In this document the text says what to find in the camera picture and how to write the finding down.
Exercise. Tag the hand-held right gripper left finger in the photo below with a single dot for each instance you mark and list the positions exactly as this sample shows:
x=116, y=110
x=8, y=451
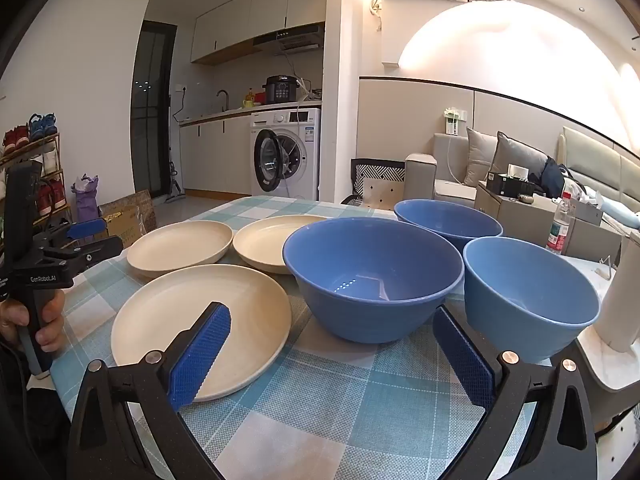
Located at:
x=200, y=355

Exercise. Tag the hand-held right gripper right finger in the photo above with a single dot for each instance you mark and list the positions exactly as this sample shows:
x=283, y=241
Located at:
x=462, y=355

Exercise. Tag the plastic water bottle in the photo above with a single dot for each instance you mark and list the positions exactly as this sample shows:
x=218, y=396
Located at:
x=557, y=230

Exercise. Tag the printed cardboard box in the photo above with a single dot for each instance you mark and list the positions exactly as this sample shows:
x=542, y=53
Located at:
x=122, y=225

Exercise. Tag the dark glass door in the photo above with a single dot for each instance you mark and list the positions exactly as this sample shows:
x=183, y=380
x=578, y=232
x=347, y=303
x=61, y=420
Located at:
x=150, y=135

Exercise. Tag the yellow teapot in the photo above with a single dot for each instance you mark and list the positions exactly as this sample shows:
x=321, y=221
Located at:
x=248, y=104

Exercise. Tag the dark blue jacket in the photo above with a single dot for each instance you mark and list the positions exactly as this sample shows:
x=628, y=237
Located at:
x=550, y=180

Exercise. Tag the white electric kettle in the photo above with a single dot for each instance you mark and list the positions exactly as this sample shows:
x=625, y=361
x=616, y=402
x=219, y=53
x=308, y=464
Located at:
x=625, y=300

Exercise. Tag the red container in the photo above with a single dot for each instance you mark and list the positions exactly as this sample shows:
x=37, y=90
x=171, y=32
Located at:
x=259, y=99

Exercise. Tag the purple bag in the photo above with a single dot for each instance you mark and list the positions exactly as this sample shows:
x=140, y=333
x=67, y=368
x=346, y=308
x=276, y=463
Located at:
x=85, y=205

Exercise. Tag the grey cushion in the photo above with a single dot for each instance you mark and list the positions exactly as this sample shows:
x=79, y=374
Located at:
x=480, y=157
x=520, y=152

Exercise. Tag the floor mop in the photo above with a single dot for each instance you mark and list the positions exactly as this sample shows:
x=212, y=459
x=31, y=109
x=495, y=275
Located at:
x=174, y=195

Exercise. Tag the white kitchen base cabinets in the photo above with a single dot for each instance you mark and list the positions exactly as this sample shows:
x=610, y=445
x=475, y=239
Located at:
x=215, y=155

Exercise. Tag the blue ceramic bowl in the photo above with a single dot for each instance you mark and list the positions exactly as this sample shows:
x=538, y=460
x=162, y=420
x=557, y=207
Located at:
x=525, y=280
x=370, y=305
x=440, y=220

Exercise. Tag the white wall charger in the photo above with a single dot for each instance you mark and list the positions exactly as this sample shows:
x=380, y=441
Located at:
x=452, y=125

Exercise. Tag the shoe rack with shoes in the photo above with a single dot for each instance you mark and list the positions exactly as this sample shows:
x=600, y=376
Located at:
x=42, y=127

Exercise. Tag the black storage box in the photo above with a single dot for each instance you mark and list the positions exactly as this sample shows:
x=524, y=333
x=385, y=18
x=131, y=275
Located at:
x=505, y=185

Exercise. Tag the metal kitchen faucet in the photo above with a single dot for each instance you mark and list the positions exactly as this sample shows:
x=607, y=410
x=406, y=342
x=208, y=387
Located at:
x=228, y=102

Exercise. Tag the grey sofa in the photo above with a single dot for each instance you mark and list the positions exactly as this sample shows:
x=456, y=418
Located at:
x=420, y=180

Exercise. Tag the white wall cabinets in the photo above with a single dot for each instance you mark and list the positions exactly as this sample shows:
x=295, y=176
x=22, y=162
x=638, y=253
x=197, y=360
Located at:
x=235, y=20

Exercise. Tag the small brown pouch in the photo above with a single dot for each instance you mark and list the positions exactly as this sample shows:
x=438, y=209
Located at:
x=526, y=198

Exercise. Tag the kitchen range hood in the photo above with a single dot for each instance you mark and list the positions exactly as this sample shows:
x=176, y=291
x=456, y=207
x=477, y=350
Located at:
x=290, y=40

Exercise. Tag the white washing machine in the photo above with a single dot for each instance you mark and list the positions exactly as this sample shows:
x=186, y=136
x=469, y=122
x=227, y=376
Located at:
x=305, y=160

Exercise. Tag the grey bedside cabinet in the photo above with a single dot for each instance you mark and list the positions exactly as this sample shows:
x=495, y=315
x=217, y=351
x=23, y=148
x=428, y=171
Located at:
x=510, y=215

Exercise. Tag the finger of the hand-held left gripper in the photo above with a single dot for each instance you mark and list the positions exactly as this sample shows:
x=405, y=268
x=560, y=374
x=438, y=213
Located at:
x=87, y=229
x=95, y=252

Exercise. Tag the brown flat board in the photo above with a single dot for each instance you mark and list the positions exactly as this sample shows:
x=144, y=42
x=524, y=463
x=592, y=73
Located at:
x=145, y=210

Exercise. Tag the teal checkered tablecloth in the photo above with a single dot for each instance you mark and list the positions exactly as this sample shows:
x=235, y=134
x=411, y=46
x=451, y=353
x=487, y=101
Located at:
x=325, y=410

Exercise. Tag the person's left hand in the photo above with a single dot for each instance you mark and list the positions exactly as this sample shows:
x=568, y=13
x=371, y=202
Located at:
x=54, y=320

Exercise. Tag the padded beige headboard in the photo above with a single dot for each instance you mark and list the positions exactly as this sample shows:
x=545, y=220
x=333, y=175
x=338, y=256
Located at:
x=600, y=155

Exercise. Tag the light blue pillow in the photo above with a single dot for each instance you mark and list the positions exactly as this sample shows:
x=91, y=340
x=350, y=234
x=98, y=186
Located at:
x=620, y=207

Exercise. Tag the small white box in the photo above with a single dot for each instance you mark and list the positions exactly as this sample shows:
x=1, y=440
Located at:
x=518, y=172

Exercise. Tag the grey flat box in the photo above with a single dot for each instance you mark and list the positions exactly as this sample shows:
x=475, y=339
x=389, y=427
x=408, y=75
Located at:
x=587, y=212

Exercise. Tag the black pressure cooker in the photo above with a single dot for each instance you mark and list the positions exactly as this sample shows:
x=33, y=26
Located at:
x=282, y=91

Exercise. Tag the cream round plate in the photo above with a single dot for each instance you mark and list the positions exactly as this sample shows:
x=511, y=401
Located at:
x=265, y=245
x=180, y=247
x=150, y=325

